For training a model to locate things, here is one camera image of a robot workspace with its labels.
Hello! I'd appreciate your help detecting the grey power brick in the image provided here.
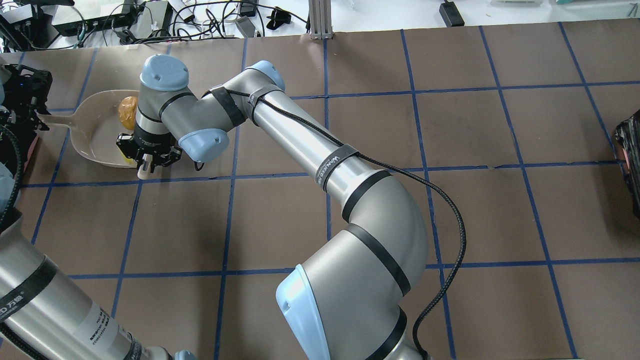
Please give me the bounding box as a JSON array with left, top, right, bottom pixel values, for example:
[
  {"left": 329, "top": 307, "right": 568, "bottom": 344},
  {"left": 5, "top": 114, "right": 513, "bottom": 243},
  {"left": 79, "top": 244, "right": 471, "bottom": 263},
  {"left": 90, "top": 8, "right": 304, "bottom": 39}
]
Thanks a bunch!
[{"left": 235, "top": 16, "right": 262, "bottom": 38}]

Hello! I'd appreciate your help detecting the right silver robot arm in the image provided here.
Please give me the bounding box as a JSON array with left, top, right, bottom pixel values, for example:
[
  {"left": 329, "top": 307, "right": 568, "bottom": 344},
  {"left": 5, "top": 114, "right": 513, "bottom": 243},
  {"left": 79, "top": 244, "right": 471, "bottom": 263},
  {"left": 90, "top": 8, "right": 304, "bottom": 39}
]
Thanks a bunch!
[{"left": 118, "top": 54, "right": 430, "bottom": 360}]

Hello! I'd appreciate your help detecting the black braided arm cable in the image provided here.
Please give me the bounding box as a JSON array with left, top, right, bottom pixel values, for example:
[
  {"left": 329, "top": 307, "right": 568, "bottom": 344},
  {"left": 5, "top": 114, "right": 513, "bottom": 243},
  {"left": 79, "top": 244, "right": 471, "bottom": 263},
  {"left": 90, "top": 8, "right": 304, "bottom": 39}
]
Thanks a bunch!
[
  {"left": 220, "top": 89, "right": 467, "bottom": 360},
  {"left": 0, "top": 122, "right": 23, "bottom": 233}
]

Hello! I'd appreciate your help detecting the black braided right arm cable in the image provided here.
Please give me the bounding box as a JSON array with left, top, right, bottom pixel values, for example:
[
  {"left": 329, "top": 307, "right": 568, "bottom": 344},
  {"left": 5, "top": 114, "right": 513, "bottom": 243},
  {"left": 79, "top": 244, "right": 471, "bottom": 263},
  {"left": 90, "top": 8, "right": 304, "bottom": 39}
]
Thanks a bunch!
[{"left": 220, "top": 89, "right": 467, "bottom": 360}]

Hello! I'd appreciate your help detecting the tangle of black cables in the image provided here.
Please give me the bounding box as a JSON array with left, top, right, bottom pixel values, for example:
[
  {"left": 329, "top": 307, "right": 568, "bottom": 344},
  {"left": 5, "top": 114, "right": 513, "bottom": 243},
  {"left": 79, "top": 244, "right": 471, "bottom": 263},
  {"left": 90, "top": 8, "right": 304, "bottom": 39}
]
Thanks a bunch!
[{"left": 0, "top": 0, "right": 308, "bottom": 51}]

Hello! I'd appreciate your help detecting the right black-bagged trash bin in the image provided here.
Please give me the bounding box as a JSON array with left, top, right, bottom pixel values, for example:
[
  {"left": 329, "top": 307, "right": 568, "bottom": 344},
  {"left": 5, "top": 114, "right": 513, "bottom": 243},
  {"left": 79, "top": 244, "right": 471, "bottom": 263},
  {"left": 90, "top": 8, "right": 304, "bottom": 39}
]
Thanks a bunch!
[{"left": 613, "top": 111, "right": 640, "bottom": 218}]

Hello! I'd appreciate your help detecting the black electronics box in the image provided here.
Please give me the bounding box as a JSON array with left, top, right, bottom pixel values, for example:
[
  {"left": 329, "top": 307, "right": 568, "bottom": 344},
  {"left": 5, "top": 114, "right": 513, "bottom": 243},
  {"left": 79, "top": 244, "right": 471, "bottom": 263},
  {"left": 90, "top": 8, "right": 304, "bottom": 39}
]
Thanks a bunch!
[{"left": 51, "top": 0, "right": 140, "bottom": 37}]

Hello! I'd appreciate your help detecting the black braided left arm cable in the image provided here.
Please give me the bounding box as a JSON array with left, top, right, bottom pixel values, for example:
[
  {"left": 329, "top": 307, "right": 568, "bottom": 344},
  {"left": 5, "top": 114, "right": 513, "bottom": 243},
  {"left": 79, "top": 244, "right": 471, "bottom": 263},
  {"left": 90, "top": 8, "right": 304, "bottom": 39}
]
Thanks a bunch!
[{"left": 0, "top": 122, "right": 23, "bottom": 233}]

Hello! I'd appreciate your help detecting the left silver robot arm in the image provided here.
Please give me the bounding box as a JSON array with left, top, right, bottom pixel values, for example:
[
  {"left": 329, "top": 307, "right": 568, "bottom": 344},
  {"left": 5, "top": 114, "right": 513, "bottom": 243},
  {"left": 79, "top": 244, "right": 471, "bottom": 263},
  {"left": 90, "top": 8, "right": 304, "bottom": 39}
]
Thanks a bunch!
[{"left": 1, "top": 200, "right": 195, "bottom": 360}]

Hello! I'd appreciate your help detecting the aluminium frame post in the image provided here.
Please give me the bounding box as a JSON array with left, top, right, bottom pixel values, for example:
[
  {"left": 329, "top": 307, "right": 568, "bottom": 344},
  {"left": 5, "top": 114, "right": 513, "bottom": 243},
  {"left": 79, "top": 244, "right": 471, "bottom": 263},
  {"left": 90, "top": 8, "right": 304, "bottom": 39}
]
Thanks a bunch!
[{"left": 307, "top": 0, "right": 334, "bottom": 40}]

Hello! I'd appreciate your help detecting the white plastic dustpan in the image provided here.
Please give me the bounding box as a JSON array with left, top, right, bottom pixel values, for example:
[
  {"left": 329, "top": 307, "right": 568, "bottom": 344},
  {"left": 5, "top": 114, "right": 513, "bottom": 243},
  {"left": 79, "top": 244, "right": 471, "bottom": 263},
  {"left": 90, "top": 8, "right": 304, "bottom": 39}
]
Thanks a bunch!
[{"left": 38, "top": 89, "right": 139, "bottom": 168}]

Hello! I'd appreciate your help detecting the yellow green sponge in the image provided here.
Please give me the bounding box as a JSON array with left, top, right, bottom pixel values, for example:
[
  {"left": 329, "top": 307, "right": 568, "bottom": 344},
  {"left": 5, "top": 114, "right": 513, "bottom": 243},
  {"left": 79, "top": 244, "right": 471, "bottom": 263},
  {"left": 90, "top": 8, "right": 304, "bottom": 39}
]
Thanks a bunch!
[{"left": 118, "top": 156, "right": 138, "bottom": 168}]

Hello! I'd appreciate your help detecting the black power adapter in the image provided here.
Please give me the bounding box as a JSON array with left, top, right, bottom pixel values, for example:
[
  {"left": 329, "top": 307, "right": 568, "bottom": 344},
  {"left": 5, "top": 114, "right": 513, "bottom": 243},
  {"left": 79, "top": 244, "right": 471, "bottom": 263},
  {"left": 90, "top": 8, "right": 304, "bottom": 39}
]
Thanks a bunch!
[{"left": 438, "top": 0, "right": 466, "bottom": 28}]

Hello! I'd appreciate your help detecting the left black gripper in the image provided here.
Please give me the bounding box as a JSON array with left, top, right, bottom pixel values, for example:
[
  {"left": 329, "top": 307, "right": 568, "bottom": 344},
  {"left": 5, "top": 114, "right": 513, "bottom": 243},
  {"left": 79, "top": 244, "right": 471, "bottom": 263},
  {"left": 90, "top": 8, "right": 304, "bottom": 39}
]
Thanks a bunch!
[{"left": 0, "top": 64, "right": 53, "bottom": 146}]

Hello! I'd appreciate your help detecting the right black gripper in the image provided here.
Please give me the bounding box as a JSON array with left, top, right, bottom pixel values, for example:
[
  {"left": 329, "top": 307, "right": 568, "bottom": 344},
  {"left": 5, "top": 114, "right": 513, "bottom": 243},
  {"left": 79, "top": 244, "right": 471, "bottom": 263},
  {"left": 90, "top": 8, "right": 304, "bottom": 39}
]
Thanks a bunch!
[{"left": 116, "top": 131, "right": 183, "bottom": 171}]

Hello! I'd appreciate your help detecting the white hand brush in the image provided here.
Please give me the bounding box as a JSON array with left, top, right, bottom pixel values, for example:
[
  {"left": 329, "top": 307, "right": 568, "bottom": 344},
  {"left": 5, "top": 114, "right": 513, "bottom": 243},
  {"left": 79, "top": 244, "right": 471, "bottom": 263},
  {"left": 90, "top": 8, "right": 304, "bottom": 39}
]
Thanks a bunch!
[{"left": 137, "top": 153, "right": 153, "bottom": 180}]

